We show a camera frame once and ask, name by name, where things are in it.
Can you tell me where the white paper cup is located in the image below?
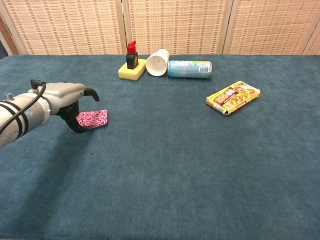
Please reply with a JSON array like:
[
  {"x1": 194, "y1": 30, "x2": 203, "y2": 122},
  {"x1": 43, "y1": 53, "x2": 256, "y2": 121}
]
[{"x1": 145, "y1": 48, "x2": 171, "y2": 77}]

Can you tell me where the black bottle red cap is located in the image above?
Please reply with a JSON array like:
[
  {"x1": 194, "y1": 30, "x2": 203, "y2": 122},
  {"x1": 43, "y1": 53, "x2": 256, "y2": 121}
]
[{"x1": 125, "y1": 40, "x2": 139, "y2": 70}]

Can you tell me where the woven bamboo screen panel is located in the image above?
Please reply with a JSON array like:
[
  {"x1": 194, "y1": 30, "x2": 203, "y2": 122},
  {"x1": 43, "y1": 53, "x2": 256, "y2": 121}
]
[
  {"x1": 0, "y1": 14, "x2": 21, "y2": 60},
  {"x1": 222, "y1": 0, "x2": 320, "y2": 56},
  {"x1": 301, "y1": 24, "x2": 320, "y2": 56},
  {"x1": 121, "y1": 0, "x2": 236, "y2": 55},
  {"x1": 0, "y1": 0, "x2": 126, "y2": 56}
]

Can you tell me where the yellow sponge block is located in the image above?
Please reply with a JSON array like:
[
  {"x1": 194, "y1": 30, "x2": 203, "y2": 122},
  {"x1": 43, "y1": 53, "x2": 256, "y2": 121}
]
[{"x1": 117, "y1": 58, "x2": 148, "y2": 82}]

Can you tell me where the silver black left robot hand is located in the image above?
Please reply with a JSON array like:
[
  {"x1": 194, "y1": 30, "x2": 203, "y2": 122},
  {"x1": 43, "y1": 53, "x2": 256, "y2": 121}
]
[{"x1": 43, "y1": 82, "x2": 101, "y2": 134}]

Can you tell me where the yellow snack box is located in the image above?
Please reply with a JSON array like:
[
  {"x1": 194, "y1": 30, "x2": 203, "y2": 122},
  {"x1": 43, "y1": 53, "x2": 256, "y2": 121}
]
[{"x1": 205, "y1": 80, "x2": 262, "y2": 117}]

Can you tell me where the teal felt table cloth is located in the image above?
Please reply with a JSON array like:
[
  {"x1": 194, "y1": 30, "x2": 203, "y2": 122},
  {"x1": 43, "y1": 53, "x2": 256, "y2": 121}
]
[{"x1": 0, "y1": 54, "x2": 320, "y2": 240}]

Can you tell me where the light blue drink can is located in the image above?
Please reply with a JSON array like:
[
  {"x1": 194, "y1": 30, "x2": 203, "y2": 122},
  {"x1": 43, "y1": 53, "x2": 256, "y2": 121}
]
[{"x1": 167, "y1": 60, "x2": 214, "y2": 80}]

